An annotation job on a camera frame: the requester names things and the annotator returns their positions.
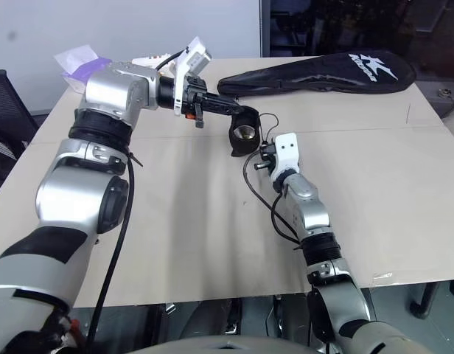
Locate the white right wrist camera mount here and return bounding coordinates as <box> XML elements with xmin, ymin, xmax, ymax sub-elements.
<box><xmin>270</xmin><ymin>131</ymin><xmax>301</xmax><ymax>182</ymax></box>

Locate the black cup with gold interior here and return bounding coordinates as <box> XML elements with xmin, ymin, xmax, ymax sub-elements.
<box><xmin>228</xmin><ymin>106</ymin><xmax>280</xmax><ymax>159</ymax></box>

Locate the white power strip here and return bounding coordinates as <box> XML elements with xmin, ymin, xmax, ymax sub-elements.
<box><xmin>132</xmin><ymin>52</ymin><xmax>179</xmax><ymax>72</ymax></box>

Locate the dark glass partition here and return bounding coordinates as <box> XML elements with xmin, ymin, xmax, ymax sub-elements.
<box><xmin>259</xmin><ymin>0</ymin><xmax>454</xmax><ymax>59</ymax></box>

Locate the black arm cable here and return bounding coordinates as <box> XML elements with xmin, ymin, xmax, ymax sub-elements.
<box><xmin>85</xmin><ymin>149</ymin><xmax>144</xmax><ymax>354</ymax></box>
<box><xmin>242</xmin><ymin>150</ymin><xmax>302</xmax><ymax>252</ymax></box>

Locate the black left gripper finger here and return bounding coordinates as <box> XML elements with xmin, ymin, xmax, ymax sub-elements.
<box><xmin>207</xmin><ymin>102</ymin><xmax>239</xmax><ymax>117</ymax></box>
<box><xmin>206</xmin><ymin>92</ymin><xmax>256</xmax><ymax>114</ymax></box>

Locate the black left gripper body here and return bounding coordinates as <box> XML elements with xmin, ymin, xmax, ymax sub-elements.
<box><xmin>181</xmin><ymin>75</ymin><xmax>214</xmax><ymax>130</ymax></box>

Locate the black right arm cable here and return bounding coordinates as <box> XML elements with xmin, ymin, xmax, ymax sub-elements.
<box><xmin>242</xmin><ymin>150</ymin><xmax>302</xmax><ymax>252</ymax></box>

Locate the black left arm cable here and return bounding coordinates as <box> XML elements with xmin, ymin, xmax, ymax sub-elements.
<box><xmin>85</xmin><ymin>149</ymin><xmax>144</xmax><ymax>354</ymax></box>

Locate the grey robot torso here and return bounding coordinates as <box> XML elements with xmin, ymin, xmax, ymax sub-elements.
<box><xmin>127</xmin><ymin>323</ymin><xmax>454</xmax><ymax>354</ymax></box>

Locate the stainless steel cup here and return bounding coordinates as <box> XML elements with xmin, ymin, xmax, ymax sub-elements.
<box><xmin>238</xmin><ymin>125</ymin><xmax>257</xmax><ymax>142</ymax></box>

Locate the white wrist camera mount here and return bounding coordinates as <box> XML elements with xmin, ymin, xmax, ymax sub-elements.
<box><xmin>270</xmin><ymin>131</ymin><xmax>301</xmax><ymax>182</ymax></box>
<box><xmin>173</xmin><ymin>36</ymin><xmax>214</xmax><ymax>118</ymax></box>

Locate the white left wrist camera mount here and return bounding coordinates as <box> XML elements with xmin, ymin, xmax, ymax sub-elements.
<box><xmin>173</xmin><ymin>36</ymin><xmax>214</xmax><ymax>118</ymax></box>

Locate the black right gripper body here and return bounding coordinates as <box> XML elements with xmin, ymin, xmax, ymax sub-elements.
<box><xmin>254</xmin><ymin>141</ymin><xmax>279</xmax><ymax>173</ymax></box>

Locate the black chair base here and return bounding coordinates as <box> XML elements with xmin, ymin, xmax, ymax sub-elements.
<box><xmin>408</xmin><ymin>282</ymin><xmax>454</xmax><ymax>320</ymax></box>

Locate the black mesh office chair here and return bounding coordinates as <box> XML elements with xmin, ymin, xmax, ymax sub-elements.
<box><xmin>0</xmin><ymin>69</ymin><xmax>40</xmax><ymax>204</ymax></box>

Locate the purple tissue pack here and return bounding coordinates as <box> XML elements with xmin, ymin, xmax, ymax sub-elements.
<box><xmin>52</xmin><ymin>44</ymin><xmax>113</xmax><ymax>94</ymax></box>

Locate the black racket cover bag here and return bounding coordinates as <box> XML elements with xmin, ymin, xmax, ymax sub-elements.
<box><xmin>216</xmin><ymin>51</ymin><xmax>418</xmax><ymax>101</ymax></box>

